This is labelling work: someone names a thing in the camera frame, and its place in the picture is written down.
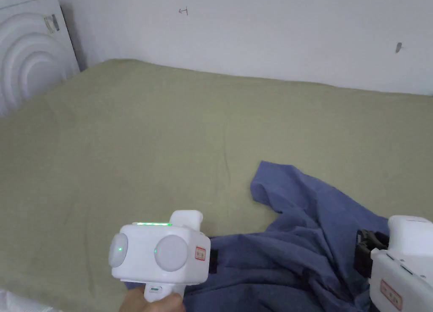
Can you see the blue shirt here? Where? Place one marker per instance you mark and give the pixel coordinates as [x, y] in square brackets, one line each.
[297, 244]

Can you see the person's left hand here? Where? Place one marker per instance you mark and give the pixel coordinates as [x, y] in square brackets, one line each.
[154, 302]

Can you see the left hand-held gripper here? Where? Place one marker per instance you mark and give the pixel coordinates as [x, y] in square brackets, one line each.
[159, 254]

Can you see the white washing machine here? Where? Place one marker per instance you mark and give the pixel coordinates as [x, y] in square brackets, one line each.
[30, 51]

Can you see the white cloth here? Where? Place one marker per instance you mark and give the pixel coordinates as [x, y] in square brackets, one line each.
[17, 302]

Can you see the bed with pale green sheet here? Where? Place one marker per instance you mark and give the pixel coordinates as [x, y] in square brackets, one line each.
[135, 139]

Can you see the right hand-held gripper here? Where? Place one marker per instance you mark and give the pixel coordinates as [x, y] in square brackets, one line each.
[399, 268]

